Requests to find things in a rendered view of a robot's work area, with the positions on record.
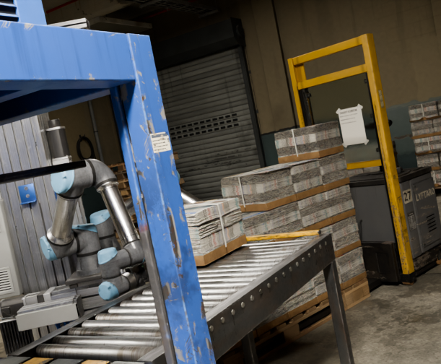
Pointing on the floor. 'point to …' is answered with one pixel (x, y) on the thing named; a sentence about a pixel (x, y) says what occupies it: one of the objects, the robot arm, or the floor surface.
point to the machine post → (160, 210)
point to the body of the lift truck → (428, 200)
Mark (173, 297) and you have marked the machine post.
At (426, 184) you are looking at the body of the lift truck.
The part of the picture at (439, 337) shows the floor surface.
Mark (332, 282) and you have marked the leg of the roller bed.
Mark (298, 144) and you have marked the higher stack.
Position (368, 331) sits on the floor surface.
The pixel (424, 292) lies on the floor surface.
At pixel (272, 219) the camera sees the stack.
